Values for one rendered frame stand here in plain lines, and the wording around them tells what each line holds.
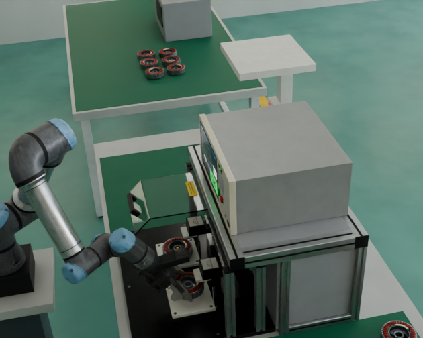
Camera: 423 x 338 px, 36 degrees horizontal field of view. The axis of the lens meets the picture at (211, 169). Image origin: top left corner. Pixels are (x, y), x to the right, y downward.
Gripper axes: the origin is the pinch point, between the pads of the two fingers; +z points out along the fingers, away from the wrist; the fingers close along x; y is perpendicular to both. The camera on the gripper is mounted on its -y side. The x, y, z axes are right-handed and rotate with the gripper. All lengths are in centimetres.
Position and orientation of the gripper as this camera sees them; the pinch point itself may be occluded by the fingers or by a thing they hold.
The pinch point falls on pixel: (189, 286)
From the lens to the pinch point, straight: 228.3
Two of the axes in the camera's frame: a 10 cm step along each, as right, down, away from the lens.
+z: 5.8, 5.8, 5.7
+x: 2.4, 5.5, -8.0
